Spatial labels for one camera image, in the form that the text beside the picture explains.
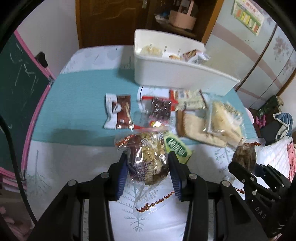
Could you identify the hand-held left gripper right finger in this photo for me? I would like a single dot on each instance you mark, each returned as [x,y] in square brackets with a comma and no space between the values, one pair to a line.
[177,178]

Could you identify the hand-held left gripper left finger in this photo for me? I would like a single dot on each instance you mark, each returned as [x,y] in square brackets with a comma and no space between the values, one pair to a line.
[122,178]

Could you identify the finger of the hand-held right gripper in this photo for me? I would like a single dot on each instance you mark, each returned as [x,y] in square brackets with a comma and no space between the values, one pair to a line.
[242,176]
[272,179]

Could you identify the clear nut mix packet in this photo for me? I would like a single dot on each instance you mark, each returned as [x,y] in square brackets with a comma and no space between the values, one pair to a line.
[245,153]
[148,160]

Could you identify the small green snack packet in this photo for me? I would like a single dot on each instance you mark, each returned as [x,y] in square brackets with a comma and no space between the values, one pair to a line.
[179,149]

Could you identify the clear toast packet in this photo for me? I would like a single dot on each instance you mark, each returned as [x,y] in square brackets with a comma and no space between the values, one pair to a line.
[192,127]

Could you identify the yellow crackers clear packet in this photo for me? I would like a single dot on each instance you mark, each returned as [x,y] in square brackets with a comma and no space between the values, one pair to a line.
[226,122]

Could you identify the brown and white snack packet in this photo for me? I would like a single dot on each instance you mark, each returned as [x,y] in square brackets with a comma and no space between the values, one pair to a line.
[159,109]
[120,111]

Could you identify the white green biscuit packet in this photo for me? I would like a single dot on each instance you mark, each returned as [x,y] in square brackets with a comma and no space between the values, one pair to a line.
[188,99]

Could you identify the white plastic bin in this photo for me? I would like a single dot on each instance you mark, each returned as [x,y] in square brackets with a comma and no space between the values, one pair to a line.
[161,71]

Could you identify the clear bag of yellow puffs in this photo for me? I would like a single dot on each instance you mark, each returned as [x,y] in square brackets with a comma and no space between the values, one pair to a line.
[151,50]

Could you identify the checked bed blanket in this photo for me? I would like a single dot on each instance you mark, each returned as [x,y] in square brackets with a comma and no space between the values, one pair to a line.
[279,153]

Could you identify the pink toy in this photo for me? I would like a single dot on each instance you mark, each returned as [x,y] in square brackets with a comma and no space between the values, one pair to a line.
[260,121]

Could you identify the pink plastic stool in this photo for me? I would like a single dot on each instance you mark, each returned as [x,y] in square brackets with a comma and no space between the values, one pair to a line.
[249,114]

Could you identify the green bag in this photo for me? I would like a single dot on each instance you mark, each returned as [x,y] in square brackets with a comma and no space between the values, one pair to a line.
[270,106]

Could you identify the teal striped placemat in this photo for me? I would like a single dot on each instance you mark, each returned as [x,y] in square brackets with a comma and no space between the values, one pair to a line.
[76,104]

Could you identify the floral sliding wardrobe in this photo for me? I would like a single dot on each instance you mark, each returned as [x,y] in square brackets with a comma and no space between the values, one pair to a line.
[266,58]

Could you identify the pink framed green chalkboard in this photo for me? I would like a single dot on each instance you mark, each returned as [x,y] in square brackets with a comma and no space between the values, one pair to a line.
[18,81]

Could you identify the black clamp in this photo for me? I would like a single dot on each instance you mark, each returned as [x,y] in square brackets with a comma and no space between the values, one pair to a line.
[41,59]

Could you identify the brown wooden door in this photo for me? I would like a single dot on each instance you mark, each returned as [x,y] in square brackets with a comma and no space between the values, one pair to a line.
[104,23]

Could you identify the wooden corner shelf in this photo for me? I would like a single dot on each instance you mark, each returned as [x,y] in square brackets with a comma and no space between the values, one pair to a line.
[208,23]

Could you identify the pink basket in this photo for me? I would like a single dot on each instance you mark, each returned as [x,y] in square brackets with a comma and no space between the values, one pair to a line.
[182,20]

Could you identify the wall poster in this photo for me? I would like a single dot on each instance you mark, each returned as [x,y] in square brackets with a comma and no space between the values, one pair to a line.
[247,16]

